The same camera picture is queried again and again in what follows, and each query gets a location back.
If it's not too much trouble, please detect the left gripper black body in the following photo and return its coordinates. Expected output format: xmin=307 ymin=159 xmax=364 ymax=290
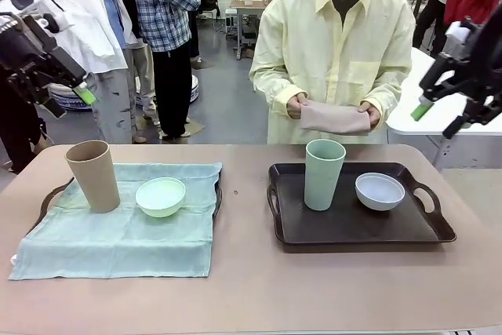
xmin=0 ymin=16 xmax=53 ymax=86

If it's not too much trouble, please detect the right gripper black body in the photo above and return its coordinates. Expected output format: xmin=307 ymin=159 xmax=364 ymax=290
xmin=454 ymin=0 xmax=502 ymax=97

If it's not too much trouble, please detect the tall brown cup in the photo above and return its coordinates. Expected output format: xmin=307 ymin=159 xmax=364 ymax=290
xmin=64 ymin=140 xmax=122 ymax=214

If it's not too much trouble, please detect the beige cloth mat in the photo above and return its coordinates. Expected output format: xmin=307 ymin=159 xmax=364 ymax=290
xmin=298 ymin=99 xmax=372 ymax=137

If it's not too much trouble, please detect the pale blue bowl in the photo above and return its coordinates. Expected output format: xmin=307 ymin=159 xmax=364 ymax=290
xmin=355 ymin=172 xmax=406 ymax=212

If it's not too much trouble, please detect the tall green cup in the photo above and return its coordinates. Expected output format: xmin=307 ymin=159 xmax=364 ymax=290
xmin=304 ymin=139 xmax=347 ymax=212

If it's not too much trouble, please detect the mint green bowl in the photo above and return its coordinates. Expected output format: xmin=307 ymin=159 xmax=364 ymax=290
xmin=135 ymin=177 xmax=187 ymax=219

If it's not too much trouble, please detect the light blue cloth mat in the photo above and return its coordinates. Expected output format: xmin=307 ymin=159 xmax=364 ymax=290
xmin=7 ymin=161 xmax=224 ymax=282

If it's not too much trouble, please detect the person's right forearm yellow sleeve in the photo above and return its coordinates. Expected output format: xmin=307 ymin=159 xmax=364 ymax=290
xmin=250 ymin=64 xmax=309 ymax=116

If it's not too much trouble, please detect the person's left forearm yellow sleeve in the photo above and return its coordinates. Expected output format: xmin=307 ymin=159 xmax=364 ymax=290
xmin=362 ymin=74 xmax=413 ymax=121

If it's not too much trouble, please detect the dark brown serving tray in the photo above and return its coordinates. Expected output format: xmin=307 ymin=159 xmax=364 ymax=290
xmin=266 ymin=162 xmax=457 ymax=246
xmin=37 ymin=162 xmax=224 ymax=234

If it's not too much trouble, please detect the person's left hand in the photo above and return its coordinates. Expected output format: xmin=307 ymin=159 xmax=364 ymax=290
xmin=357 ymin=100 xmax=384 ymax=128

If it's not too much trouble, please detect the person's right hand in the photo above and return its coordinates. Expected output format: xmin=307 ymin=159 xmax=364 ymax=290
xmin=286 ymin=91 xmax=311 ymax=120

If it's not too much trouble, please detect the white table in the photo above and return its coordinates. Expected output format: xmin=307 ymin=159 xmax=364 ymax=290
xmin=386 ymin=46 xmax=502 ymax=173

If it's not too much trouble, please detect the round white blue cushion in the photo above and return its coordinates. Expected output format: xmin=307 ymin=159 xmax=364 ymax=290
xmin=49 ymin=83 xmax=95 ymax=111
xmin=135 ymin=75 xmax=202 ymax=111

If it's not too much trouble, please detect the person in black clothes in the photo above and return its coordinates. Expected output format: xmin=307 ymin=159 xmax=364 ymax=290
xmin=0 ymin=75 xmax=53 ymax=174

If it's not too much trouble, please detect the person in white coat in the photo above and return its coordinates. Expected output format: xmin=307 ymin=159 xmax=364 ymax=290
xmin=29 ymin=0 xmax=136 ymax=144

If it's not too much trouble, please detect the person in black trousers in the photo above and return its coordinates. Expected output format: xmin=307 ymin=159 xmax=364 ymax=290
xmin=411 ymin=0 xmax=458 ymax=57

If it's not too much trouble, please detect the person in plaid shirt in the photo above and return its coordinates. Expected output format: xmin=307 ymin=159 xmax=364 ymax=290
xmin=127 ymin=0 xmax=203 ymax=140

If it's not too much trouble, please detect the person in yellow shirt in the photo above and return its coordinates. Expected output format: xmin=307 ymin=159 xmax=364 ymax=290
xmin=249 ymin=0 xmax=417 ymax=146

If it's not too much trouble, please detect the wooden top workbench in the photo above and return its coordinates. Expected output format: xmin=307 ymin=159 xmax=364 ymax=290
xmin=229 ymin=0 xmax=271 ymax=61

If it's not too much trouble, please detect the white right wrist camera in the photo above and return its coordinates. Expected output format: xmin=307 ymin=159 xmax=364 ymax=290
xmin=446 ymin=20 xmax=472 ymax=44

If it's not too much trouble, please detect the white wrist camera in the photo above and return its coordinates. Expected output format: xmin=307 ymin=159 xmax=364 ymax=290
xmin=38 ymin=8 xmax=71 ymax=35
xmin=446 ymin=20 xmax=472 ymax=44

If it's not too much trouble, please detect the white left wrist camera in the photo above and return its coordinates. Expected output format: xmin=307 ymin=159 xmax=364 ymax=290
xmin=38 ymin=8 xmax=71 ymax=35

